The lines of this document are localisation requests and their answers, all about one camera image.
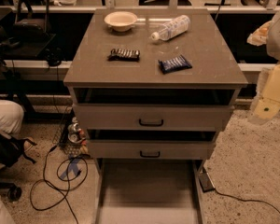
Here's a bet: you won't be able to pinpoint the grey top drawer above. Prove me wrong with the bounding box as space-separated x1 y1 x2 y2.
73 104 232 131

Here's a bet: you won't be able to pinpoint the black floor cable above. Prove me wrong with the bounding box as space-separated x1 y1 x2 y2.
29 143 90 224

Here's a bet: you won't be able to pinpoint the black power adapter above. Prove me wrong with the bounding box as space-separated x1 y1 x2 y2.
199 173 215 192

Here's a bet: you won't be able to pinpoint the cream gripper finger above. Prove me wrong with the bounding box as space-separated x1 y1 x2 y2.
248 97 280 125

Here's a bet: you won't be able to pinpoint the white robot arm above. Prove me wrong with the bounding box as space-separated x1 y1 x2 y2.
247 10 280 125

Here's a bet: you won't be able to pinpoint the grey middle drawer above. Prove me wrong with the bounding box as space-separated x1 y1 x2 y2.
87 140 216 160

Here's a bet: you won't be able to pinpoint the adapter cable on floor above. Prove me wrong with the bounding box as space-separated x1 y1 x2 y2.
213 189 280 224

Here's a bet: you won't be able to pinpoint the dark striped snack bar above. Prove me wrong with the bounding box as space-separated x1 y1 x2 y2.
108 49 140 62

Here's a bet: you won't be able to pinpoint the person leg white trousers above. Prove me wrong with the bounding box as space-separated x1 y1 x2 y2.
0 99 37 171

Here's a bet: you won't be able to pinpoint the metal cans on floor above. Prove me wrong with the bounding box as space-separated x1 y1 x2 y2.
67 117 86 145

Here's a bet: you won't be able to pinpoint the grey drawer cabinet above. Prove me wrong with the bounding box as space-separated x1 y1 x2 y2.
63 7 249 224

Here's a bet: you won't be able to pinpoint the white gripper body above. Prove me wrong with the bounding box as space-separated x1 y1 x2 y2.
259 63 280 108

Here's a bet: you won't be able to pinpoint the white bowl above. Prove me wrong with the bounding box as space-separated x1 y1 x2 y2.
104 11 137 32

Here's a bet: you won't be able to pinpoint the grey open bottom drawer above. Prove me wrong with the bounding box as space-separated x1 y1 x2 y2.
92 160 206 224

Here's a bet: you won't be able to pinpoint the blue rxbar blueberry wrapper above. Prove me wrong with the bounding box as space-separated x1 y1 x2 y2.
158 55 192 74

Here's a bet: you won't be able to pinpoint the clear plastic water bottle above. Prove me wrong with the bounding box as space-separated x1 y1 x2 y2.
150 15 190 41

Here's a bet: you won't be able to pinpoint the black chair base caster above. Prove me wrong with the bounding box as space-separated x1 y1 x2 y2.
0 182 22 202

